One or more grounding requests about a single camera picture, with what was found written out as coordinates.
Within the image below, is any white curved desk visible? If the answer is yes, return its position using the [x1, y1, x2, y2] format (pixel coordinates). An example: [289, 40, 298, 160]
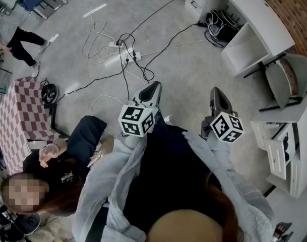
[185, 0, 296, 77]

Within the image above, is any grey chair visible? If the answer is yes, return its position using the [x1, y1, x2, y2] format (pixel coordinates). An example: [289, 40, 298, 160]
[243, 53, 307, 112]

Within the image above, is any pink checkered tablecloth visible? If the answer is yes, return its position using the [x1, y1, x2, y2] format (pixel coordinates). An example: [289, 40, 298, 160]
[0, 76, 60, 176]

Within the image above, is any person's right forearm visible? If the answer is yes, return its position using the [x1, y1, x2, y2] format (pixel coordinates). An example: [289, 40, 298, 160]
[206, 131, 241, 178]

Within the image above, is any white coiled cable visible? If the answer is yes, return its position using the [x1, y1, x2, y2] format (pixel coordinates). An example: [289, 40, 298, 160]
[81, 0, 116, 65]

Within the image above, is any person's black clothing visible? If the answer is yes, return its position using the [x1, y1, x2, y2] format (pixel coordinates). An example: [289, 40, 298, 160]
[87, 114, 222, 236]

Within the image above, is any black round device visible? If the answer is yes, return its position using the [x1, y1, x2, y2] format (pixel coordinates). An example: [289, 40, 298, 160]
[41, 83, 59, 104]

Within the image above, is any black metal table leg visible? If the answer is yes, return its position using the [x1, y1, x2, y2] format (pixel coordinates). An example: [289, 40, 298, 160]
[43, 103, 70, 140]

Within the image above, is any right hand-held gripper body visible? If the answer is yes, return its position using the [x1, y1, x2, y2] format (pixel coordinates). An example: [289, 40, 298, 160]
[201, 108, 244, 144]

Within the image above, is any person's left forearm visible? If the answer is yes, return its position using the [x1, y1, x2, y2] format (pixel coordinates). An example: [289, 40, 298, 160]
[100, 134, 148, 178]

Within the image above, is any white cabinet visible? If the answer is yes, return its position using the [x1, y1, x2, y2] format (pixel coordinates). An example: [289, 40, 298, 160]
[251, 92, 307, 200]

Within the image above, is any long black cable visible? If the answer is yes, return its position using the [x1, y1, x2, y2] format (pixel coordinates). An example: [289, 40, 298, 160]
[116, 0, 187, 47]

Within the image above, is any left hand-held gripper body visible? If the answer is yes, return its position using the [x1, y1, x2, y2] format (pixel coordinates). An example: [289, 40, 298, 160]
[118, 98, 159, 138]

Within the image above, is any person's grey jacket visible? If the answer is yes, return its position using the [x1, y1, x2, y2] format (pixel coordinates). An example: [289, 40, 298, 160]
[72, 130, 276, 242]

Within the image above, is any black backpack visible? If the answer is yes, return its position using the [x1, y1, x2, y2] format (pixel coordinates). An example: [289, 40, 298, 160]
[205, 9, 241, 44]

